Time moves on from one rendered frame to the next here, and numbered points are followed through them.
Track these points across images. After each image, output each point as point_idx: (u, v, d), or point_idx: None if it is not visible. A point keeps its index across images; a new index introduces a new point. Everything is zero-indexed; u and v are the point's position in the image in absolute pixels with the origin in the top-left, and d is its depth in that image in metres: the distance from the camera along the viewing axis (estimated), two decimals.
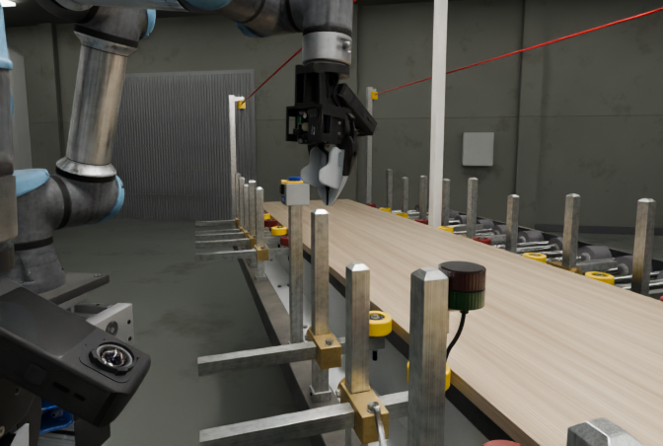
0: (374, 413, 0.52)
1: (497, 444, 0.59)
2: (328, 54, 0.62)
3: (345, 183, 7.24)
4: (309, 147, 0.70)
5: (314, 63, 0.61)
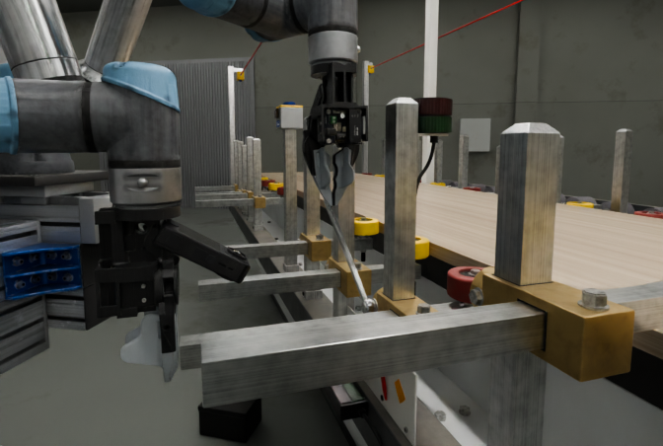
0: (328, 211, 0.70)
1: (465, 267, 0.66)
2: (354, 56, 0.63)
3: None
4: (306, 147, 0.66)
5: (356, 64, 0.61)
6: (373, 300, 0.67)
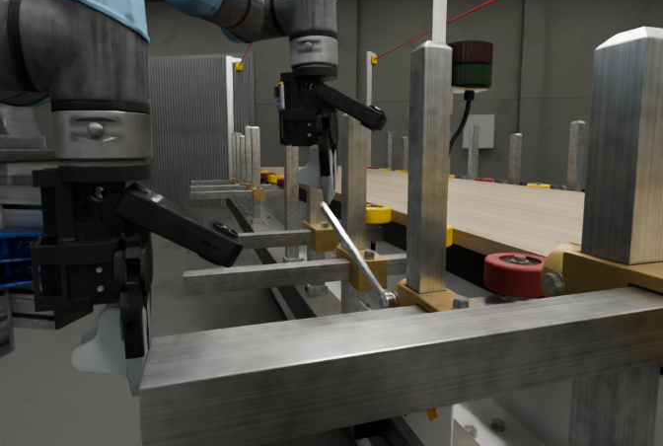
0: (325, 215, 0.64)
1: (505, 254, 0.55)
2: (293, 61, 0.65)
3: None
4: None
5: (280, 74, 0.67)
6: (392, 292, 0.55)
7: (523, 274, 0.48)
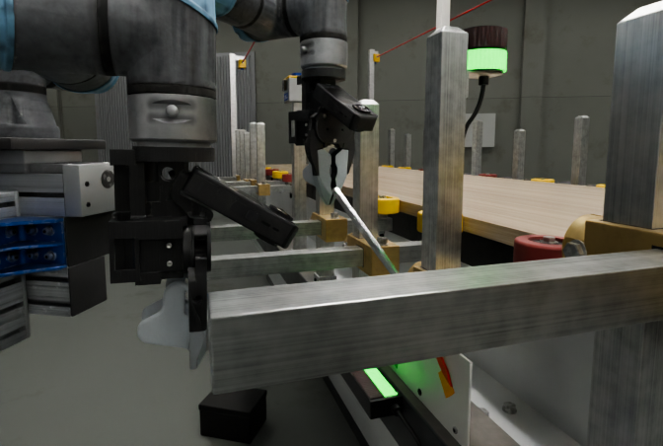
0: (338, 201, 0.65)
1: (533, 236, 0.56)
2: (301, 65, 0.69)
3: None
4: (347, 147, 0.72)
5: (297, 77, 0.71)
6: None
7: (554, 253, 0.50)
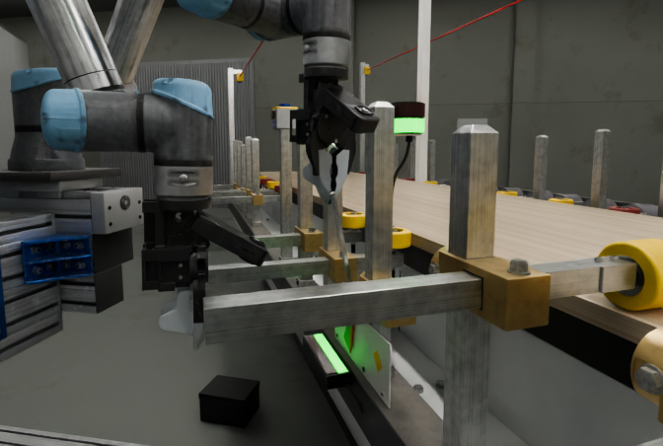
0: (331, 203, 0.69)
1: None
2: (303, 63, 0.68)
3: None
4: (348, 147, 0.71)
5: (299, 75, 0.71)
6: None
7: None
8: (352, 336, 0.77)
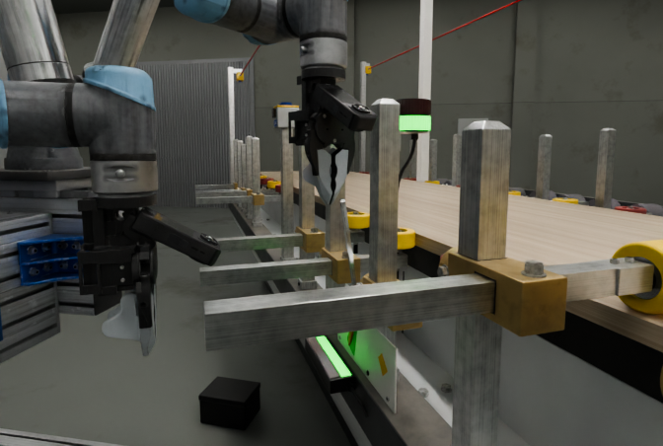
0: (341, 211, 0.64)
1: None
2: (301, 65, 0.69)
3: None
4: (347, 147, 0.72)
5: (297, 77, 0.71)
6: None
7: None
8: (352, 333, 0.77)
